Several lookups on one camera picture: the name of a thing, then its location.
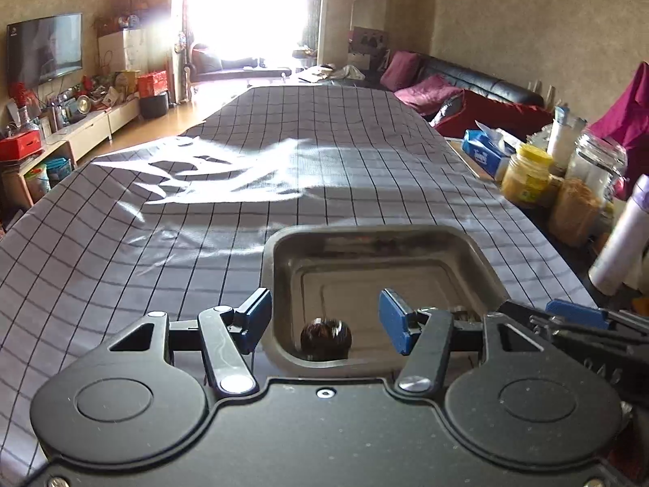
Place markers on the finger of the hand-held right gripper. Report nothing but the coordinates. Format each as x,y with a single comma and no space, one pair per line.
578,312
522,310

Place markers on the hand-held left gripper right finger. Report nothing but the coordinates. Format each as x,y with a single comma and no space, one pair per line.
393,320

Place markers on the grey checked tablecloth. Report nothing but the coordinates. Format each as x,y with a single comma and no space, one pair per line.
284,162

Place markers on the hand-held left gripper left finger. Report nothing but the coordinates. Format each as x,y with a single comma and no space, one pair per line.
258,314

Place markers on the metal tray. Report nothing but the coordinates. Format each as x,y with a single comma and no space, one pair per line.
365,269

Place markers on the white bottle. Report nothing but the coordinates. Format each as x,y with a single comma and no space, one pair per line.
564,137

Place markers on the black leather sofa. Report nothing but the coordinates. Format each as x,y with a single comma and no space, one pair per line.
486,83

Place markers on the flat purple cushion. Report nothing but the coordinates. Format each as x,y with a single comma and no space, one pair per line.
426,92

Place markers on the dark chaise lounge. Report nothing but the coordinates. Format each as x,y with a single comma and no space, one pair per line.
228,67

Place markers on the lavender bottle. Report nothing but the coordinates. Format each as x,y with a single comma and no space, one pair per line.
623,243

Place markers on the yellow lid jar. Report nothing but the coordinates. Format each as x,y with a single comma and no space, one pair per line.
526,177

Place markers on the flat red box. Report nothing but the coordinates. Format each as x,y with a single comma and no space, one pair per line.
19,145

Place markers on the black grey cushion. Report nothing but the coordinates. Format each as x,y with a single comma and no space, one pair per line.
447,108

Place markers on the blue tissue pack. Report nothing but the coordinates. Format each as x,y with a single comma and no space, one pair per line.
486,154

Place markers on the upright purple cushion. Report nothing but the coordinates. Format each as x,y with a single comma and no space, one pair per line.
400,70

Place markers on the red blanket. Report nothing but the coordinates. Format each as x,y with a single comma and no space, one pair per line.
497,116

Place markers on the dark round fruit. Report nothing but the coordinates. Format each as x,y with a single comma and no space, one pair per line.
326,339

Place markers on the magenta cloth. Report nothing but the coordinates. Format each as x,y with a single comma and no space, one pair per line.
628,111

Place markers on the large clear glass jar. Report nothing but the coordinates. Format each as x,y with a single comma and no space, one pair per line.
596,162

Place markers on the red flower bouquet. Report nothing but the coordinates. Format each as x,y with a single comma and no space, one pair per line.
21,94

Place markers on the flat screen television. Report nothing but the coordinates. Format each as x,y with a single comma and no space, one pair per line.
48,48

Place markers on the framed picture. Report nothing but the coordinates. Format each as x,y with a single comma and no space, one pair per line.
370,45

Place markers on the dark round bin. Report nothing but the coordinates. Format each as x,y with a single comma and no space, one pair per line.
153,106

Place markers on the low television console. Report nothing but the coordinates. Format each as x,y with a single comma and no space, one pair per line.
91,129

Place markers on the white cabinet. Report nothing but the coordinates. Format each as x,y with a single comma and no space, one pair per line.
129,48

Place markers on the red gift box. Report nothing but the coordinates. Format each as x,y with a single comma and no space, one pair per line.
152,84

